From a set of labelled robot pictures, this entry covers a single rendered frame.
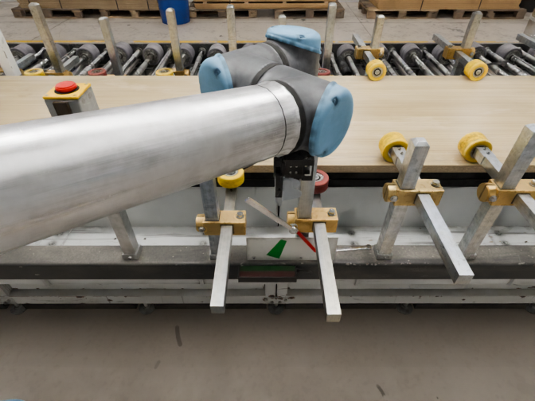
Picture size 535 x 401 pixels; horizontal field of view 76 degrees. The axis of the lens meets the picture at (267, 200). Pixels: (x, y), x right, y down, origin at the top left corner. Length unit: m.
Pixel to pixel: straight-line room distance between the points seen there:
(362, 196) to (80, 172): 1.02
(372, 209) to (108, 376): 1.28
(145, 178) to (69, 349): 1.63
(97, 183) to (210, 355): 1.45
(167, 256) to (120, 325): 0.82
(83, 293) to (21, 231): 1.55
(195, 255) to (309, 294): 0.71
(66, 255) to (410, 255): 1.05
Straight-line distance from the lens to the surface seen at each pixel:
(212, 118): 0.32
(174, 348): 1.72
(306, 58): 0.59
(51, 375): 1.86
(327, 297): 0.78
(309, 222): 0.92
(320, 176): 1.01
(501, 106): 1.68
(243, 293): 1.61
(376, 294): 1.68
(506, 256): 1.27
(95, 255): 1.17
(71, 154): 0.27
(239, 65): 0.51
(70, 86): 0.82
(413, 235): 1.32
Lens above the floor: 1.51
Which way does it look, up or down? 41 degrees down
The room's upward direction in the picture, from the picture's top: straight up
